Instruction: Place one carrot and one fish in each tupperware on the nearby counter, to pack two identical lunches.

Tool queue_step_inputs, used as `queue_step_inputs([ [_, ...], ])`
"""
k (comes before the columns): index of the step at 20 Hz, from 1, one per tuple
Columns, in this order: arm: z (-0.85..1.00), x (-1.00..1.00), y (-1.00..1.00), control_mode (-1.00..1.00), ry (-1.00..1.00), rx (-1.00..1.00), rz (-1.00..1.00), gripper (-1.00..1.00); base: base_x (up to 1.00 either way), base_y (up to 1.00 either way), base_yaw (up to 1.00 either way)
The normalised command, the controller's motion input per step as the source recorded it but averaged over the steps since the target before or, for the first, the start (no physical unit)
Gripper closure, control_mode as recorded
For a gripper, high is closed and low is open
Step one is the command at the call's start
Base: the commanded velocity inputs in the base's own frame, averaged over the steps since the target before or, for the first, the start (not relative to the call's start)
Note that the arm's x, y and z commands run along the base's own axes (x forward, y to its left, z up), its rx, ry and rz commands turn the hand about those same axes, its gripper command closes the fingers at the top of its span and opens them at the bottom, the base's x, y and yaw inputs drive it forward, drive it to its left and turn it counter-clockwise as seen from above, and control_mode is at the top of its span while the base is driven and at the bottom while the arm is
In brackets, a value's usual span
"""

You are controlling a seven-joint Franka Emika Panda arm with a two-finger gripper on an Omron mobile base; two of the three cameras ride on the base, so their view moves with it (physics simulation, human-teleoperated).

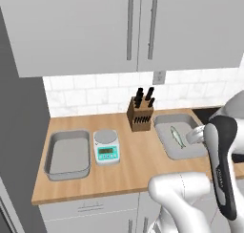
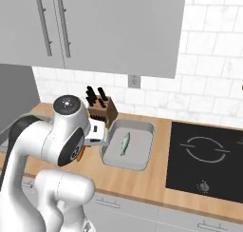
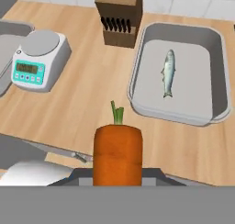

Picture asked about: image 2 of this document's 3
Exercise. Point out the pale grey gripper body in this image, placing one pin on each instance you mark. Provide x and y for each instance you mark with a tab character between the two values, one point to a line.
98	142

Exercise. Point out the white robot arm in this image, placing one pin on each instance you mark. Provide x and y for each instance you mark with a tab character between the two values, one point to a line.
31	153

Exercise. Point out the orange carrot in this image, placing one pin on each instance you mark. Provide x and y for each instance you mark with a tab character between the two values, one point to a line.
81	153

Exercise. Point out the grey-green fish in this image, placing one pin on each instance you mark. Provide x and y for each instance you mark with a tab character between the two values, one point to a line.
125	144

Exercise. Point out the grey tupperware tray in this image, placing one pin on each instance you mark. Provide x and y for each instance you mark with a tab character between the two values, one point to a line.
139	147

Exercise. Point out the brown wooden knife block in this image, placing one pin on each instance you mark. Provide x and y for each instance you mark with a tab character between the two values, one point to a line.
109	112

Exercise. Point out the grey drawer front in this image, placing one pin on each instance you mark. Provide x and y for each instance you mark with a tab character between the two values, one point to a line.
190	221
126	215
29	191

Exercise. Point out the grey tall cabinet panel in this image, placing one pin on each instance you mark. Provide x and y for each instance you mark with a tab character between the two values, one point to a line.
17	93

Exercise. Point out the black hob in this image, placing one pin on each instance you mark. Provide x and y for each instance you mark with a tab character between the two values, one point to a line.
205	159

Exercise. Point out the grey hob knob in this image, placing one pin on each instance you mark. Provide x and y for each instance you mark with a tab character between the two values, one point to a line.
204	187

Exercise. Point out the grey wide cupboard door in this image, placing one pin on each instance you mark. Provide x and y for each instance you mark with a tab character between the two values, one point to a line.
126	29

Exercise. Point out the grey narrow cupboard door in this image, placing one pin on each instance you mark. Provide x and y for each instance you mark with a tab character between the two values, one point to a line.
22	26

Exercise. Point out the grey wall socket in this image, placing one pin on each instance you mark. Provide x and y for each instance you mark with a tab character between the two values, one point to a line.
134	81

